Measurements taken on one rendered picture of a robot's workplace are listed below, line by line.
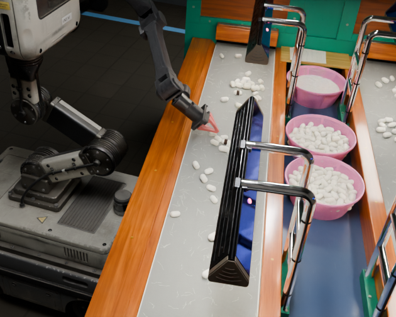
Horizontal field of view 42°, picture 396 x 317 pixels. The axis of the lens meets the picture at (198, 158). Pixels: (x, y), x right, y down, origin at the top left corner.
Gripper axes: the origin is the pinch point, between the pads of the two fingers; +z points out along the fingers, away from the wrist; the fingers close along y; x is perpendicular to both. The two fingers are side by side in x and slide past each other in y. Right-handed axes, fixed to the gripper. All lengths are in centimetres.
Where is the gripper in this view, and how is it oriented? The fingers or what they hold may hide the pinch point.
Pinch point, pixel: (216, 130)
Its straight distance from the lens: 189.5
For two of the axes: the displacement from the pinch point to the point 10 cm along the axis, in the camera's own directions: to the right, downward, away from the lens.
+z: 7.4, 5.7, 3.6
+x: -6.6, 5.3, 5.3
